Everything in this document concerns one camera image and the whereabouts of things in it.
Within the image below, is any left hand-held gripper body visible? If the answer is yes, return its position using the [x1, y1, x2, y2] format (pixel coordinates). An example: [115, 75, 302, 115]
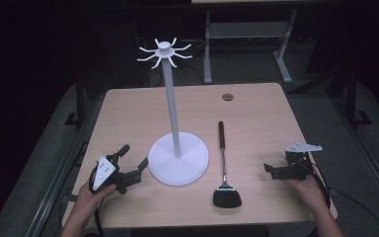
[90, 153, 143, 196]

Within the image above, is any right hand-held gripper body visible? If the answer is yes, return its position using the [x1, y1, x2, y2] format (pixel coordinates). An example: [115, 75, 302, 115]
[273, 141, 324, 182]

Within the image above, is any person's left hand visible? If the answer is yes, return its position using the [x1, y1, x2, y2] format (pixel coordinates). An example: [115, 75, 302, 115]
[77, 182, 117, 216]

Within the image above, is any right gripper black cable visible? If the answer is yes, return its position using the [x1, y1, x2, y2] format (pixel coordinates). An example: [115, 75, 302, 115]
[309, 162, 379, 237]

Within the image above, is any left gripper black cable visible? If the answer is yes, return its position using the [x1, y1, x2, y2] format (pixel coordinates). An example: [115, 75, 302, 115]
[93, 197, 106, 237]

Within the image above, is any black metal stand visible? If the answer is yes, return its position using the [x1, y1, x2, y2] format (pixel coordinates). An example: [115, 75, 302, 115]
[64, 80, 87, 128]
[343, 67, 373, 128]

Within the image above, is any white metal desk frame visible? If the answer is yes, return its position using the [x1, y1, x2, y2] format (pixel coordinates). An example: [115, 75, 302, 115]
[190, 0, 300, 85]

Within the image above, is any white utensil hook stand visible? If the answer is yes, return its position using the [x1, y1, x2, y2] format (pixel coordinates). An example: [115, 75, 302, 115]
[136, 37, 210, 187]

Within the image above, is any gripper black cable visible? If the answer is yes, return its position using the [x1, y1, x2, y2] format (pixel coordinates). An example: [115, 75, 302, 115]
[93, 197, 106, 237]
[309, 162, 379, 237]

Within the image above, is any person's right hand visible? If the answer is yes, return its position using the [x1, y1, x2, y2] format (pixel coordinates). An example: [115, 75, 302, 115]
[283, 175, 328, 213]

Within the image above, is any black spatula with brown handle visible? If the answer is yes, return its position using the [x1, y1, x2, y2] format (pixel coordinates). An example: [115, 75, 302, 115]
[212, 120, 243, 209]

